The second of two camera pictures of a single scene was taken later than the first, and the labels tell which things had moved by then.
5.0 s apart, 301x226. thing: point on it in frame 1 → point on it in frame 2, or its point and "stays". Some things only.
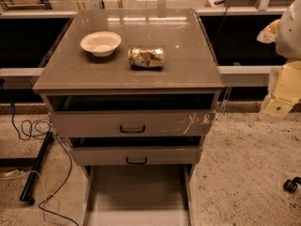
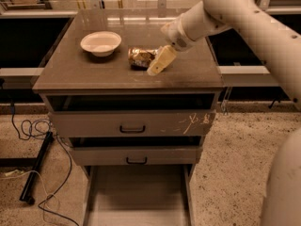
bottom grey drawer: [138, 195] stays
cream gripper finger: [284, 89] → [164, 57]
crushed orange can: [146, 57] stays
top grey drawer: [132, 115] stays
